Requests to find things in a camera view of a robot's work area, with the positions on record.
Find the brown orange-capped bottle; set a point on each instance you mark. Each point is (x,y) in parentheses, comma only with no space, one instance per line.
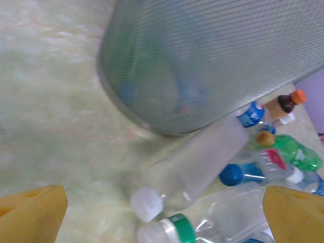
(286,103)

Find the blue label water bottle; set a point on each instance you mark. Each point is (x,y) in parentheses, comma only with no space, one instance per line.
(294,174)

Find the frosted white-capped plastic bottle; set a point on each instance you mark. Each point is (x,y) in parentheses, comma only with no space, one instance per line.
(197,164)

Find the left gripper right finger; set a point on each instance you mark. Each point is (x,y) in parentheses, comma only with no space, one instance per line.
(296,217)

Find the red blue label bottle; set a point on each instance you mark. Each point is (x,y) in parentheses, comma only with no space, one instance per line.
(230,174)

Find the clear green-banded bottle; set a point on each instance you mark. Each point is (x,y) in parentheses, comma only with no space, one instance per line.
(182,225)

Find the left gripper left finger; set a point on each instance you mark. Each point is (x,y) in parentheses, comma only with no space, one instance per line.
(30,215)

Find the small pepsi label bottle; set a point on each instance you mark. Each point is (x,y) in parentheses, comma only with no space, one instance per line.
(250,115)

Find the grey mesh waste bin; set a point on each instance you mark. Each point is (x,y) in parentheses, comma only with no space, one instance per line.
(202,63)

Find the green yellow-capped soda bottle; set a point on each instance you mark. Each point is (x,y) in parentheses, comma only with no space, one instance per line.
(298,154)

